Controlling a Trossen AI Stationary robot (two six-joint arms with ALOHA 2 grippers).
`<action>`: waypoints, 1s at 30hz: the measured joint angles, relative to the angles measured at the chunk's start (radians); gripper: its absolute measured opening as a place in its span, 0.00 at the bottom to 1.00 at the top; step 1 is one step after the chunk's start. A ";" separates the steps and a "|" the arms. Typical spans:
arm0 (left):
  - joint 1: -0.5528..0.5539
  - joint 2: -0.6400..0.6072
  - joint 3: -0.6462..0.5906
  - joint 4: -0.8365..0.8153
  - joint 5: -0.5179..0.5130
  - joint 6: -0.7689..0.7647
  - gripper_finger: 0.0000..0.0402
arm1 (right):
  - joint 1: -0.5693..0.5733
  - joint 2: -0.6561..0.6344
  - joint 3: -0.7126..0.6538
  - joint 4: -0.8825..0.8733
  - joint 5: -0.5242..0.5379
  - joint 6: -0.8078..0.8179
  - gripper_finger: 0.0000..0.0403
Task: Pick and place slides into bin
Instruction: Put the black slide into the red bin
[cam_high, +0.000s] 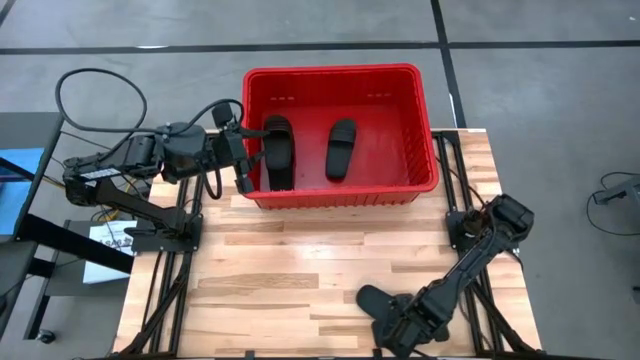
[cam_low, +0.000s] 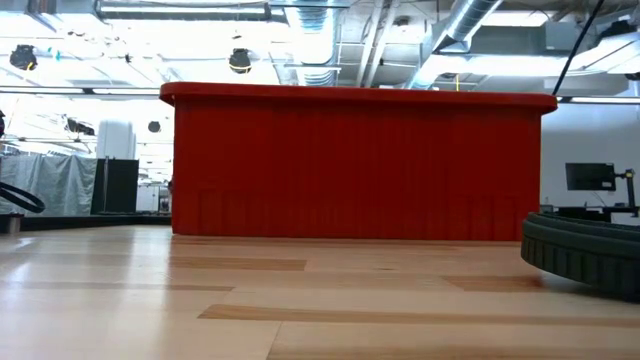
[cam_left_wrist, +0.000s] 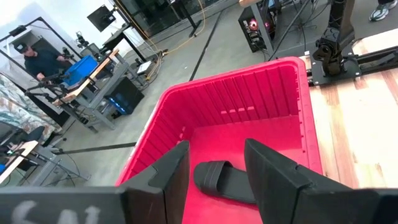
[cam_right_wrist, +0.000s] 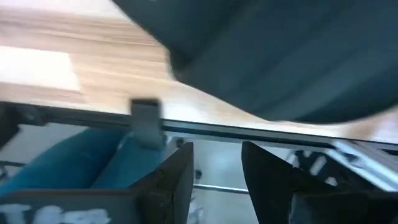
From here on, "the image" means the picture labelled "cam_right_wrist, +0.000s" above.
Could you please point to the dark grey rubber slide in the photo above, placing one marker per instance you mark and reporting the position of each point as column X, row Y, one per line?
column 280, row 62

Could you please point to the black white striped object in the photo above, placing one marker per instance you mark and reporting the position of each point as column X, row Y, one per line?
column 314, row 168

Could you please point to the silver aluminium extrusion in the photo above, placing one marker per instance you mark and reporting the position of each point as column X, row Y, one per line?
column 363, row 165

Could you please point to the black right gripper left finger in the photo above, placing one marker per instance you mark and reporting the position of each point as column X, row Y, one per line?
column 174, row 186

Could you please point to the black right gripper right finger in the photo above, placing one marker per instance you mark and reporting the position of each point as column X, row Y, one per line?
column 270, row 193

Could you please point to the silver metal bar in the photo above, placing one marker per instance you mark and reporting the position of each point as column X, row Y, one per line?
column 217, row 188

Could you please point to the grey metal bracket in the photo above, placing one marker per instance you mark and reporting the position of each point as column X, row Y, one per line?
column 146, row 124

